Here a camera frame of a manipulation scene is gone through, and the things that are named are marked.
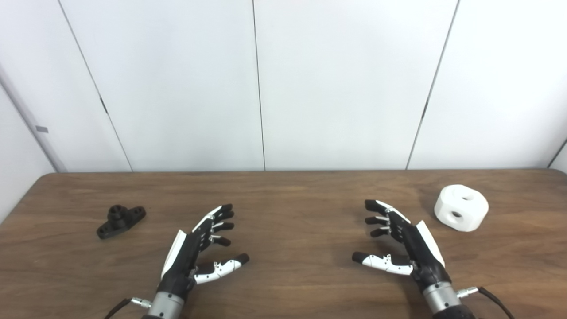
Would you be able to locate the black flanged holder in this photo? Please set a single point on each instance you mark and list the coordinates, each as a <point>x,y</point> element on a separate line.
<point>118,220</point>

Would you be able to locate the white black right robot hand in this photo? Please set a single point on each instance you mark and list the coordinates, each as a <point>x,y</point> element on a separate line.
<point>421,257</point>

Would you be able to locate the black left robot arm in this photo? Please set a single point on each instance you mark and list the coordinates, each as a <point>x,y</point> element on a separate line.
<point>166,306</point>

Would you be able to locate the round white piece with holes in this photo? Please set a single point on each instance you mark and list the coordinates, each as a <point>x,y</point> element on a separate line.
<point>463,208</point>

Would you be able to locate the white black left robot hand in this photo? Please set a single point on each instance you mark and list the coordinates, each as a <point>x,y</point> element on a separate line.
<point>181,261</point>

